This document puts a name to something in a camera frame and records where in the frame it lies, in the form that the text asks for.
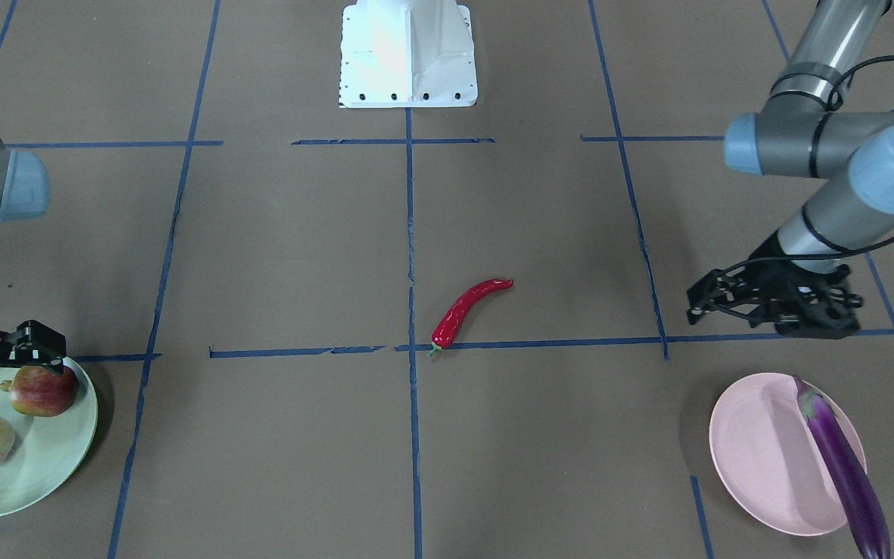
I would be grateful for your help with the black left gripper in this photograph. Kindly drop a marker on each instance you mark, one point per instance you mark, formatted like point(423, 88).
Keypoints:
point(771, 273)

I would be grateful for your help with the red yellow pomegranate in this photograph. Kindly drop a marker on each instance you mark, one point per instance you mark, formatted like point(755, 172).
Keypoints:
point(39, 392)

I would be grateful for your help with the purple eggplant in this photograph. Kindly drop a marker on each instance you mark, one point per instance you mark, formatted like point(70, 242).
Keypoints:
point(865, 517)

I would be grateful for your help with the red chili pepper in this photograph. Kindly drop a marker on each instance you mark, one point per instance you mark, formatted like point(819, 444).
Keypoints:
point(445, 332)

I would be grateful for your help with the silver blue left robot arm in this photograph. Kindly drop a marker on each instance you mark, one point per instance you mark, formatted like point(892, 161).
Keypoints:
point(802, 131)

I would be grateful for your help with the light green round plate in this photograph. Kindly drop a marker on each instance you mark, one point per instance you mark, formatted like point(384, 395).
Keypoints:
point(47, 451)

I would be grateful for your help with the pink round plate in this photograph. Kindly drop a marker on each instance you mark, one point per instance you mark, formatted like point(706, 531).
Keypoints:
point(766, 458)

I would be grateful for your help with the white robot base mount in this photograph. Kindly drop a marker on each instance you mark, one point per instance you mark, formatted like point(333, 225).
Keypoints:
point(407, 54)

